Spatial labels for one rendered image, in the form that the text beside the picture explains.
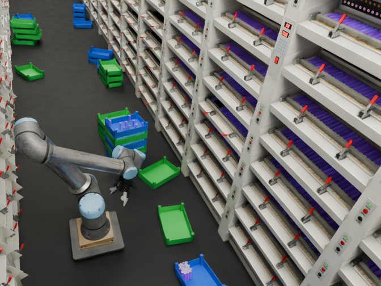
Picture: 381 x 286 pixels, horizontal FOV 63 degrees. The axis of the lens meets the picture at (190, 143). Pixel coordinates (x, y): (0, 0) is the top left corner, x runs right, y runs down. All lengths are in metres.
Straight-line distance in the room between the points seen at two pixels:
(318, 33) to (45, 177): 2.22
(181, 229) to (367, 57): 1.67
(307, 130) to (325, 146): 0.12
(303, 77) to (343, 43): 0.24
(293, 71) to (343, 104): 0.29
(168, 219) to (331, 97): 1.52
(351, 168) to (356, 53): 0.44
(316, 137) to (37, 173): 2.16
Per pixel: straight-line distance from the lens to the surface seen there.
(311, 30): 1.45
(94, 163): 1.79
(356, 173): 1.38
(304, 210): 1.69
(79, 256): 2.20
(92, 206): 2.01
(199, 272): 2.19
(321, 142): 1.47
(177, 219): 2.44
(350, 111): 1.34
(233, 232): 2.26
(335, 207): 1.50
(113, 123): 2.77
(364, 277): 1.59
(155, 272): 2.19
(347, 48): 1.33
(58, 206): 2.55
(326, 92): 1.42
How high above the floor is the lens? 1.89
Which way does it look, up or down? 37 degrees down
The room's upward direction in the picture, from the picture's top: 10 degrees clockwise
